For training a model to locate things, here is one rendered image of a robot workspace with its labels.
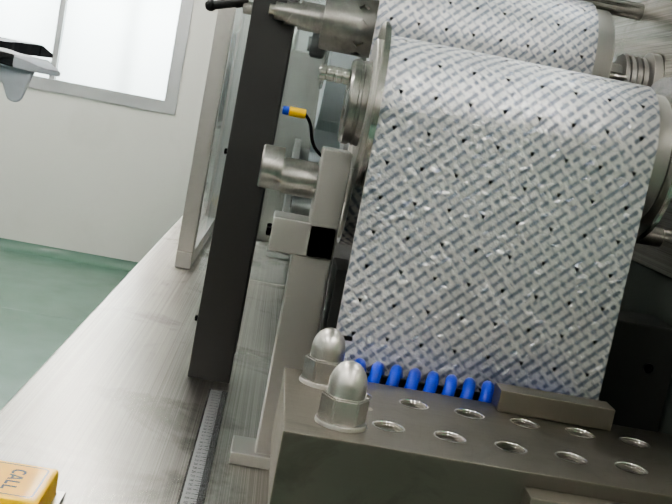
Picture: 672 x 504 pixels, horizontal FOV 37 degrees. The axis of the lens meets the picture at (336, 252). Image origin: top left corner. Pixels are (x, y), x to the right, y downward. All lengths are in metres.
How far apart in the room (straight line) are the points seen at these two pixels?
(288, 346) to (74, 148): 5.64
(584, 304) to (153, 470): 0.40
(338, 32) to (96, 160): 5.45
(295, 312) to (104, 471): 0.22
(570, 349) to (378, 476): 0.27
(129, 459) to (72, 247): 5.69
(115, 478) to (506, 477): 0.36
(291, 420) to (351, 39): 0.54
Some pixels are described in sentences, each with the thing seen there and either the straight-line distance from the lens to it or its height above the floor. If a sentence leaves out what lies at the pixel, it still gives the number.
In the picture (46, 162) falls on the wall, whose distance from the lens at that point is 6.59.
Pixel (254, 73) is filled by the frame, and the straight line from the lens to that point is 1.17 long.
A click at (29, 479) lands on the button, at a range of 0.82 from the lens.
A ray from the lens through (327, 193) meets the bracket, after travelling 0.91.
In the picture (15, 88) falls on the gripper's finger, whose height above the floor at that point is 1.19.
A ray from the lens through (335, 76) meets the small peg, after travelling 0.89.
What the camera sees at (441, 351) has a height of 1.06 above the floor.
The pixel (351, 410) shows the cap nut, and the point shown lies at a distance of 0.69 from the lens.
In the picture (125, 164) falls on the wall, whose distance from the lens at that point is 6.49.
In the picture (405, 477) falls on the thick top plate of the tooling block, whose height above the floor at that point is 1.01.
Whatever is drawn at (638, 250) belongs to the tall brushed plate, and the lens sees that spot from 1.14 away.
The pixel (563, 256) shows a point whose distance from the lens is 0.88.
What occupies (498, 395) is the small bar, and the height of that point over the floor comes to 1.04.
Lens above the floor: 1.24
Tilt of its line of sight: 8 degrees down
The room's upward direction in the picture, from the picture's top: 11 degrees clockwise
